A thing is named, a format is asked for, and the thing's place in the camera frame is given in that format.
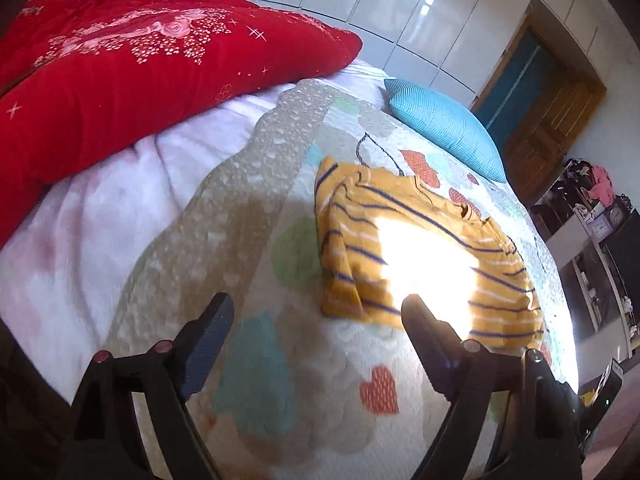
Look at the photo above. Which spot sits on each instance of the black television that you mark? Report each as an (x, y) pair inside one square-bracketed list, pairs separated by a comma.
[(625, 280)]

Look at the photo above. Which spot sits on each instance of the blue knitted pillow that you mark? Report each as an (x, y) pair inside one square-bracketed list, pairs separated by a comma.
[(450, 130)]

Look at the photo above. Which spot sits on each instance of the brown wooden door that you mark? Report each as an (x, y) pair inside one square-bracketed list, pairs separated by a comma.
[(550, 130)]

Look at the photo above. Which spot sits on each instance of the red floral blanket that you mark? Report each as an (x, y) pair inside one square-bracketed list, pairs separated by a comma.
[(125, 85)]

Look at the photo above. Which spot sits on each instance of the dark shoe rack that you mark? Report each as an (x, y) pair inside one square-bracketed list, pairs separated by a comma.
[(560, 205)]

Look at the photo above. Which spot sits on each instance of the patterned quilted bedspread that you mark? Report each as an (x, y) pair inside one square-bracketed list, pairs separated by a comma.
[(300, 385)]

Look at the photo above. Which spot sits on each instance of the white television stand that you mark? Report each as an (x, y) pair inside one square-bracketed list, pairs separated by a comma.
[(565, 255)]

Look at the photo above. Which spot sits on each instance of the white glossy wardrobe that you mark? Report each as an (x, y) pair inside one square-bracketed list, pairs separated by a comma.
[(400, 10)]

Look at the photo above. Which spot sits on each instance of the yellow striped sweater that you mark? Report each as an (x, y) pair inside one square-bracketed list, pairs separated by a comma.
[(350, 240)]

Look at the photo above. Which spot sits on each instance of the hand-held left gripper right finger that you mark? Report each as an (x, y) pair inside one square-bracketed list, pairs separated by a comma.
[(425, 332)]

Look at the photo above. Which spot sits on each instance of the black ornate clock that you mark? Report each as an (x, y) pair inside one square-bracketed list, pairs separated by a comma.
[(617, 215)]

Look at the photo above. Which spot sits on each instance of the pink cloth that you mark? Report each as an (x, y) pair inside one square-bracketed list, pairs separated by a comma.
[(602, 185)]

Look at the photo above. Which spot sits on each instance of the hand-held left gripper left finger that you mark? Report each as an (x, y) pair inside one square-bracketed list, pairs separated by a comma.
[(212, 332)]

